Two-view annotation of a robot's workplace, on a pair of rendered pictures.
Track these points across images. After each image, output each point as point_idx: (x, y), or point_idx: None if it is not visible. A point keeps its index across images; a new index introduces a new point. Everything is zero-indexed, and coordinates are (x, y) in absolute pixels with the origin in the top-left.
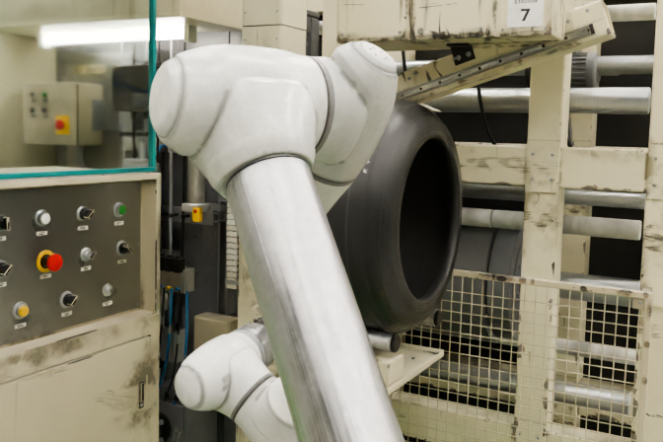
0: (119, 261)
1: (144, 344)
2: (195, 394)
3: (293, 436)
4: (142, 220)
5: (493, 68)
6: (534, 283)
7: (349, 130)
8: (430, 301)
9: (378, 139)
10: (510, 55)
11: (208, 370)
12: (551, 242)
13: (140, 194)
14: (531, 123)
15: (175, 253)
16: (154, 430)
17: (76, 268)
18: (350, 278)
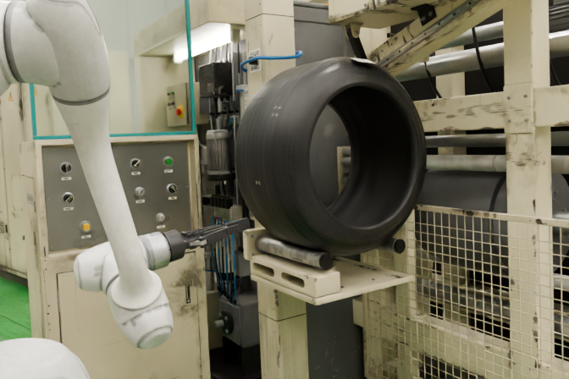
0: (170, 198)
1: (188, 257)
2: (77, 277)
3: (123, 315)
4: (190, 169)
5: (450, 22)
6: (496, 217)
7: (35, 53)
8: (372, 228)
9: (83, 62)
10: (461, 7)
11: (85, 260)
12: (530, 179)
13: (187, 151)
14: (505, 69)
15: (241, 196)
16: (202, 321)
17: (131, 200)
18: (273, 204)
